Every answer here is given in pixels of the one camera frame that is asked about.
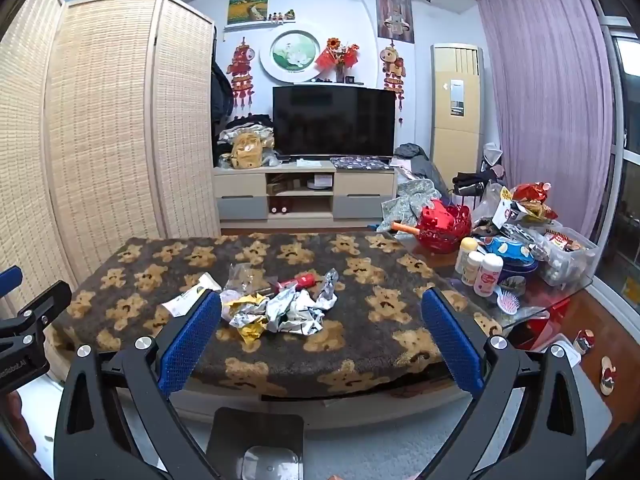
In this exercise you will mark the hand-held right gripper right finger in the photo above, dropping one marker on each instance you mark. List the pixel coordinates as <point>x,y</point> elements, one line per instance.
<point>450,340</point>

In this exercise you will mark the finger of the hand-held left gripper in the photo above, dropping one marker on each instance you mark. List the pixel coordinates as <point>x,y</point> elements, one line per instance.
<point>40,310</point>
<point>10,276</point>

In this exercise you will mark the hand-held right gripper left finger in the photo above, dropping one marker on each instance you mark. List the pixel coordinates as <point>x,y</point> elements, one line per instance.
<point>192,340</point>

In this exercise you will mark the white paper packet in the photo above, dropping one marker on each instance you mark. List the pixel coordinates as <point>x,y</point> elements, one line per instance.
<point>186,301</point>

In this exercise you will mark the yellow wrapper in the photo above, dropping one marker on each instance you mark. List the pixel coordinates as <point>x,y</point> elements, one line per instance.
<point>250,332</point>

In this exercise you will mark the clear plastic bag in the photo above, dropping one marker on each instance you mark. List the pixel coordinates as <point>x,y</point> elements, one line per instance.
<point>247,276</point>

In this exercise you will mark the black trash bin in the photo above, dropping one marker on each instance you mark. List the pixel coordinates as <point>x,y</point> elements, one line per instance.
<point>235,430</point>

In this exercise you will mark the silver foil wrapper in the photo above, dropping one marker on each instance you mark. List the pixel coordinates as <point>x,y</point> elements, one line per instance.
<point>295,312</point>

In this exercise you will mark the small silver wrapper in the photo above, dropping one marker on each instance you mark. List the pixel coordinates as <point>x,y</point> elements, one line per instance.
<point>330,285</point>

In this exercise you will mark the pink hairbrush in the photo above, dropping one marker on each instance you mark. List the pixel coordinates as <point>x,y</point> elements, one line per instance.
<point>506,300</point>

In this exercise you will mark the small white bottle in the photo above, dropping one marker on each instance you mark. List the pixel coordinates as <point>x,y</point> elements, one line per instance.
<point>472,270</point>

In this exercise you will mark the white bottle red label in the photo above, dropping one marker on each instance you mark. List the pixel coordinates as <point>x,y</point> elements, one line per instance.
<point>487,275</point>

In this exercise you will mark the white bottle yellow cap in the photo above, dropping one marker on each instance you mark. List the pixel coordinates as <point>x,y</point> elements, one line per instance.
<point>466,255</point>

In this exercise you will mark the red stool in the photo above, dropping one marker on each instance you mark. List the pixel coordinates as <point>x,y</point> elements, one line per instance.
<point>542,325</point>

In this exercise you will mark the glass table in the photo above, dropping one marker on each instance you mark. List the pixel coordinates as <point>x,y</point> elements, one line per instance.
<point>540,295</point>

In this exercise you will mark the red basket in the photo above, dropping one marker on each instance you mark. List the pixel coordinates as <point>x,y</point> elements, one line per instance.
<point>442,225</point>

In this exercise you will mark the orange stick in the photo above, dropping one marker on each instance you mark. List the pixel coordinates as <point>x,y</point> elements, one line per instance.
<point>406,228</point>

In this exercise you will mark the bear print blanket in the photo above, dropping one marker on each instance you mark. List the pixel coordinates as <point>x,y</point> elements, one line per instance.
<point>320,320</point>

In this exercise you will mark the slipper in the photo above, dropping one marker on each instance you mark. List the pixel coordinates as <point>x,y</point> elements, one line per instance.
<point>584,341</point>
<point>607,375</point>

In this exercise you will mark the clear plastic storage box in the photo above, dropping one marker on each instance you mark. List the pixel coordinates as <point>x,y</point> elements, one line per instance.
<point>565,257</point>

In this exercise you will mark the green floral cloth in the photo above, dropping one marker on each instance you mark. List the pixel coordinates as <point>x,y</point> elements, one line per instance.
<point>410,200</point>

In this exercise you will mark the black bag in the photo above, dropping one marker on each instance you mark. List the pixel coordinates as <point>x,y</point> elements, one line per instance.
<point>470,184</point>

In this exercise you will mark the red snack bag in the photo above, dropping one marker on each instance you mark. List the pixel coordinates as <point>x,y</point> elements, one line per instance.
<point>532,200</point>

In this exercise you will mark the beige television cabinet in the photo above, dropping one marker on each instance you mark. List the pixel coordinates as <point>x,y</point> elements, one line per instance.
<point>240,182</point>

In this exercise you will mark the grey jacket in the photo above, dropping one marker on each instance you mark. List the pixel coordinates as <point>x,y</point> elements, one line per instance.
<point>417,160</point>

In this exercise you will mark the woven folding screen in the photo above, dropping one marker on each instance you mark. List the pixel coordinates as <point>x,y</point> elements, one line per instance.
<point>100,110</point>

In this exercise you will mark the yellow backpack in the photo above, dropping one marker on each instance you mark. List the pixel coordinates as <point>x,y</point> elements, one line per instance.
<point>246,152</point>

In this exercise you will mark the dark floral cloth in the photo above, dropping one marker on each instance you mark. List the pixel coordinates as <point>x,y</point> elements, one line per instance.
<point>361,162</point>

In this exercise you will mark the white round device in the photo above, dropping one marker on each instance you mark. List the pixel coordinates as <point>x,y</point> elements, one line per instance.
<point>320,182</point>

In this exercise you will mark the standing air conditioner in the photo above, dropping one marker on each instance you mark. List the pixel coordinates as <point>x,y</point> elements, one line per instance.
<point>455,125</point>

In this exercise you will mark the pile of clothes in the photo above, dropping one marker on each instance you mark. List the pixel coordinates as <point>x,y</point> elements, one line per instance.
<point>250,125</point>

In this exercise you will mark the dark hanging coat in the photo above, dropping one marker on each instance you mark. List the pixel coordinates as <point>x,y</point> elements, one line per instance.
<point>220,95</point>

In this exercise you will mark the black television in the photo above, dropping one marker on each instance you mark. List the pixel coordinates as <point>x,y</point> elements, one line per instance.
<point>332,120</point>

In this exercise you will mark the purple curtain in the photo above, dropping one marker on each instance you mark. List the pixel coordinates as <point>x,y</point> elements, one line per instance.
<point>545,85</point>

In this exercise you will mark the red hanging ornament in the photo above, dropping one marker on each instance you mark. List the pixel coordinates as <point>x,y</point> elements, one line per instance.
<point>393,70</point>
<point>242,70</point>

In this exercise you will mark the red flower arrangement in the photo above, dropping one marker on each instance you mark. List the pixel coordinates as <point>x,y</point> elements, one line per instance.
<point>340,55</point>

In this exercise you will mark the shelf of small figurines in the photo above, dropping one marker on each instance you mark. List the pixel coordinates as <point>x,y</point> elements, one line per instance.
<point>281,17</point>

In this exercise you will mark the landscape painting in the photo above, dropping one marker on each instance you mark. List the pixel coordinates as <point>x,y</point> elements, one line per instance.
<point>247,7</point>

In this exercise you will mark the round lotus wall art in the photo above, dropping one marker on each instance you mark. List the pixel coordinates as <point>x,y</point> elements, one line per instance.
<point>295,52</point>

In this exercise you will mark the doll wall poster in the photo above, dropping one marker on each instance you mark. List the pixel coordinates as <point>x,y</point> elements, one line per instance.
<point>395,17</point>

